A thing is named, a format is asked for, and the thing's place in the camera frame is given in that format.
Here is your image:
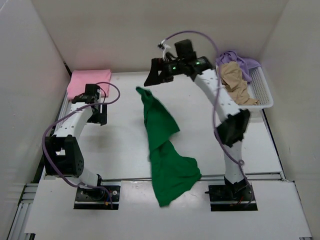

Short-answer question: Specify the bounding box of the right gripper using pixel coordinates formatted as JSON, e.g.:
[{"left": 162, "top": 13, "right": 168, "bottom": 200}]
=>
[{"left": 143, "top": 58, "right": 185, "bottom": 88}]

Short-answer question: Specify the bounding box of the green t shirt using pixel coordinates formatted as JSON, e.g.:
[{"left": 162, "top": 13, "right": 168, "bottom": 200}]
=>
[{"left": 135, "top": 86, "right": 202, "bottom": 207}]

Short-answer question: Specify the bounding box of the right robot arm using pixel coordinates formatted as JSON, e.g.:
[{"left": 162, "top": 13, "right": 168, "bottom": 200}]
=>
[{"left": 144, "top": 56, "right": 251, "bottom": 200}]

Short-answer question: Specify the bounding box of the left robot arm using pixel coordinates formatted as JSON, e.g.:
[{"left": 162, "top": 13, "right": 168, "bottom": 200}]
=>
[{"left": 44, "top": 90, "right": 107, "bottom": 200}]

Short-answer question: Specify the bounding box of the folded pink t shirt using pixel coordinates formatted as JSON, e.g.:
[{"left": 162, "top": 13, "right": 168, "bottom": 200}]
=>
[{"left": 66, "top": 69, "right": 112, "bottom": 100}]

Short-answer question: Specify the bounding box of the beige t shirt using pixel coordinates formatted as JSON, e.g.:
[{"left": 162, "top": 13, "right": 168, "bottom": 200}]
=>
[{"left": 218, "top": 61, "right": 259, "bottom": 106}]

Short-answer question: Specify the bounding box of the purple t shirt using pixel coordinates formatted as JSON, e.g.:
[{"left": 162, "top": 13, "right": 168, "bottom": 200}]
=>
[{"left": 215, "top": 50, "right": 261, "bottom": 83}]

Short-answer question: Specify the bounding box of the white plastic basket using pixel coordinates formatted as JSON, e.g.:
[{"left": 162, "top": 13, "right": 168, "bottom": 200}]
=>
[{"left": 216, "top": 66, "right": 274, "bottom": 112}]

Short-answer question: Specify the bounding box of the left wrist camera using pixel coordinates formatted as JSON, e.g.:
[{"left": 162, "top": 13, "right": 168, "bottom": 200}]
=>
[{"left": 84, "top": 83, "right": 102, "bottom": 99}]

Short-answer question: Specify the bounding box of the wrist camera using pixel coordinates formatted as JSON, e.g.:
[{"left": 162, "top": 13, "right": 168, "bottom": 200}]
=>
[
  {"left": 84, "top": 83, "right": 102, "bottom": 99},
  {"left": 174, "top": 39, "right": 195, "bottom": 59}
]

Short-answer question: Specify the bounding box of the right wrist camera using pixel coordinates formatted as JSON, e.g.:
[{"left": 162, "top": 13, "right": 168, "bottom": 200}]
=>
[{"left": 174, "top": 39, "right": 195, "bottom": 59}]

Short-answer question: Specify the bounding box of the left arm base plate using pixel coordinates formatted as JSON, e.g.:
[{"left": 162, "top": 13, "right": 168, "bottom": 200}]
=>
[{"left": 73, "top": 184, "right": 121, "bottom": 210}]

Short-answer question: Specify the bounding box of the aluminium frame rail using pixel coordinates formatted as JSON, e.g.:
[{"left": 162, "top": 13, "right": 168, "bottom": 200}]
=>
[{"left": 7, "top": 91, "right": 73, "bottom": 240}]

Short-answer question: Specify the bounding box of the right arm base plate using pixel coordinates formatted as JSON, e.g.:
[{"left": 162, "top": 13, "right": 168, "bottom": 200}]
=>
[{"left": 205, "top": 185, "right": 258, "bottom": 212}]

